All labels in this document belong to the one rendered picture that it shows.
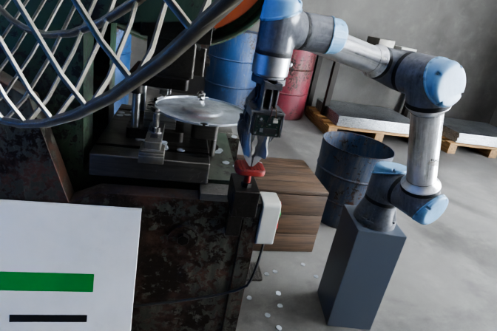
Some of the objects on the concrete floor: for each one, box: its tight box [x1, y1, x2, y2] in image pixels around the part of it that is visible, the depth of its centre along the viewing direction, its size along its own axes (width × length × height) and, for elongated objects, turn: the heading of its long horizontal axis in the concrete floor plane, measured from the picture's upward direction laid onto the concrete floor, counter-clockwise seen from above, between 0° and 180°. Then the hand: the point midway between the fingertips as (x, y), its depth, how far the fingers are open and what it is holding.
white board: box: [0, 199, 142, 331], centre depth 88 cm, size 14×50×59 cm, turn 75°
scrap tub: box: [315, 131, 396, 229], centre depth 214 cm, size 42×42×48 cm
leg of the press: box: [0, 70, 263, 331], centre depth 91 cm, size 92×12×90 cm, turn 75°
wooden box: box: [236, 154, 329, 252], centre depth 187 cm, size 40×38×35 cm
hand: (251, 159), depth 81 cm, fingers closed, pressing on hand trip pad
